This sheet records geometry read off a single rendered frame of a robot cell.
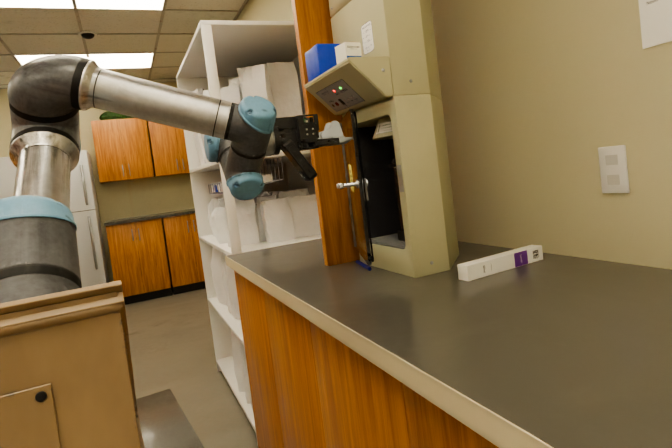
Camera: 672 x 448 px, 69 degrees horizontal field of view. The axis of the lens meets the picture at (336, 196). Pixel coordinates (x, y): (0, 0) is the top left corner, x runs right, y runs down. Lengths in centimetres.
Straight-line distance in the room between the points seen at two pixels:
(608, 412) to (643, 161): 77
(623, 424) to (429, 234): 77
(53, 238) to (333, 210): 103
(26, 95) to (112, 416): 64
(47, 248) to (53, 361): 17
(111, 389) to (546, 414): 47
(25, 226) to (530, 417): 63
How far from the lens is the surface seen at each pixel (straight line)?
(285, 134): 118
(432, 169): 130
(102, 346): 54
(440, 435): 83
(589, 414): 65
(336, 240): 157
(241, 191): 104
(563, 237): 148
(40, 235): 68
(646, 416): 66
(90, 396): 56
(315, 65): 144
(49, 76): 101
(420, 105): 130
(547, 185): 149
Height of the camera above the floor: 124
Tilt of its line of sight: 3 degrees down
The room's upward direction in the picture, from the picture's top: 7 degrees counter-clockwise
